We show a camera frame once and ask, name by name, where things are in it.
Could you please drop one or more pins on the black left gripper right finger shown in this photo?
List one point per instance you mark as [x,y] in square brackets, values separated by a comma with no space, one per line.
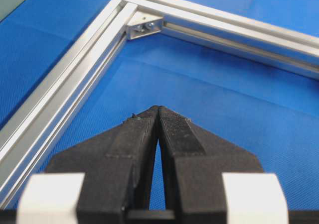
[193,160]

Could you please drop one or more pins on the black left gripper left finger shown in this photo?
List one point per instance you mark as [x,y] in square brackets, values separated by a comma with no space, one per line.
[118,166]

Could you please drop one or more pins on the aluminium extrusion rectangular frame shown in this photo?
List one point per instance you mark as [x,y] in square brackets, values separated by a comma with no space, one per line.
[246,70]

